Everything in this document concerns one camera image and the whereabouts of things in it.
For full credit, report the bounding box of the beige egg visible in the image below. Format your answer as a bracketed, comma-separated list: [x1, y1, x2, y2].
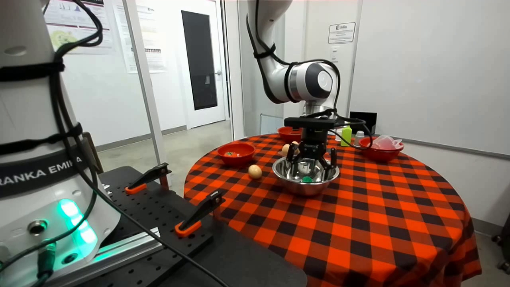
[248, 165, 262, 179]

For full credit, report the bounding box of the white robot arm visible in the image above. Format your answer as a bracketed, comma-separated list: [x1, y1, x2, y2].
[245, 0, 340, 179]

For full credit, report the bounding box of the black perforated mounting board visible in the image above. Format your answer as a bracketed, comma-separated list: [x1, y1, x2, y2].
[77, 165, 308, 287]

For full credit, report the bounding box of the door notice sign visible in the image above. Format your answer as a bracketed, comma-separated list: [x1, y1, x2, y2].
[328, 23, 355, 45]

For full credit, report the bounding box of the green toy broccoli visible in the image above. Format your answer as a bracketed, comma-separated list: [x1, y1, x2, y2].
[296, 162, 316, 184]

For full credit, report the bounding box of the red bowl with dark contents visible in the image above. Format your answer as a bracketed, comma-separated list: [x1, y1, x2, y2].
[277, 127, 302, 144]

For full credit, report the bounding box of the black orange clamp front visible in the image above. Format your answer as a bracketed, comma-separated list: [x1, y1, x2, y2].
[173, 190, 222, 238]

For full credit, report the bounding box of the red bowl with tomato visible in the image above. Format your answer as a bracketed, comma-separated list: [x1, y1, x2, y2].
[218, 143, 254, 167]

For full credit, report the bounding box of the red black plaid tablecloth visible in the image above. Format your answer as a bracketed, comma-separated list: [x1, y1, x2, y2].
[184, 135, 481, 287]

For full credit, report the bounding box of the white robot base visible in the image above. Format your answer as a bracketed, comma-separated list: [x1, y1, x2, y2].
[0, 0, 119, 287]

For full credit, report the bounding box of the red bowl with plastic bag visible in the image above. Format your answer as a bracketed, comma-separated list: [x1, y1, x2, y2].
[359, 136, 402, 163]

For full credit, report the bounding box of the green plastic bottle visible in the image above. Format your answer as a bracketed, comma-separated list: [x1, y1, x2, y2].
[340, 127, 351, 147]

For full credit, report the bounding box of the silver metal basin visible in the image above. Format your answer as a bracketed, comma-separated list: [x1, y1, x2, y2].
[272, 159, 339, 197]

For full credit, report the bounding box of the black orange clamp rear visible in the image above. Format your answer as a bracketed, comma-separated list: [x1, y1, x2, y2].
[124, 163, 170, 195]

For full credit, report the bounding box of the orange toy tomato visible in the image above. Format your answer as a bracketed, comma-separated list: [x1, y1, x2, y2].
[224, 152, 238, 159]

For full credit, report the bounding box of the black orange clamp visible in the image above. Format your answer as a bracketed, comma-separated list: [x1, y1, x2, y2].
[124, 163, 170, 195]
[173, 190, 222, 238]

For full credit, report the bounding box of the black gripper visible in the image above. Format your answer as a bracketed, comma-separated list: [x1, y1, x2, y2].
[285, 119, 336, 178]

